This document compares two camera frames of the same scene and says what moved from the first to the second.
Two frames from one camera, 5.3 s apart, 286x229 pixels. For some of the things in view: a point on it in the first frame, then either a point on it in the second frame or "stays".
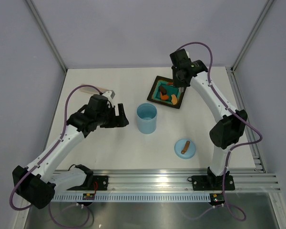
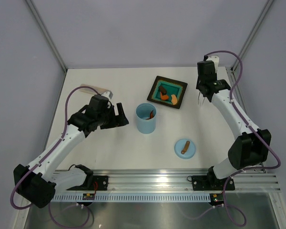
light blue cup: [146, 114] stays
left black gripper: [117, 121] stays
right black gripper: [177, 84] → [198, 82]
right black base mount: [211, 182] stays
